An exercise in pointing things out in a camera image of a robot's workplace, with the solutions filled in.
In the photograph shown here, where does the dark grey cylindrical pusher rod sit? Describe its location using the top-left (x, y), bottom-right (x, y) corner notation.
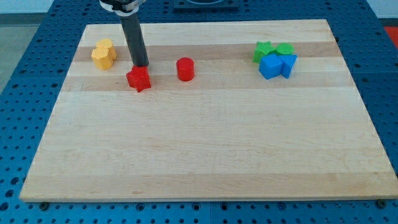
top-left (120, 13), bottom-right (149, 67)

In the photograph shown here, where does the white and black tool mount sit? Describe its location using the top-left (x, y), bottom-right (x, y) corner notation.
top-left (99, 0), bottom-right (146, 16)

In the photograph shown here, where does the red star block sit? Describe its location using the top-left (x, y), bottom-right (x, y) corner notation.
top-left (126, 66), bottom-right (151, 93)

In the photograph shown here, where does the green star block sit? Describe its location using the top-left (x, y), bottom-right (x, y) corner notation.
top-left (252, 42), bottom-right (276, 63)

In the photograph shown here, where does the yellow pentagon block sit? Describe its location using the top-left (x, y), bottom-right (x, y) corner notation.
top-left (95, 39), bottom-right (117, 60)

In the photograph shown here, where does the yellow hexagon block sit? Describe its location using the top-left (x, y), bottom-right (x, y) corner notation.
top-left (91, 47), bottom-right (113, 70)

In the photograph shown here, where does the red cylinder block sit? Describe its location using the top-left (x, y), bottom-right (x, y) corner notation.
top-left (176, 57), bottom-right (195, 82)

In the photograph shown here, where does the blue cube block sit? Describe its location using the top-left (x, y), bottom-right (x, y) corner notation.
top-left (259, 54), bottom-right (283, 80)

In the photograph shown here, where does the wooden board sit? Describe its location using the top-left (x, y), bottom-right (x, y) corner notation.
top-left (20, 19), bottom-right (397, 202)

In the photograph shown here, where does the green cylinder block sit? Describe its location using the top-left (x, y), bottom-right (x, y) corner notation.
top-left (275, 43), bottom-right (294, 55)

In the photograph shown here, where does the blue triangle block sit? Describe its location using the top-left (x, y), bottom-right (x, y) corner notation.
top-left (278, 55), bottom-right (298, 79)

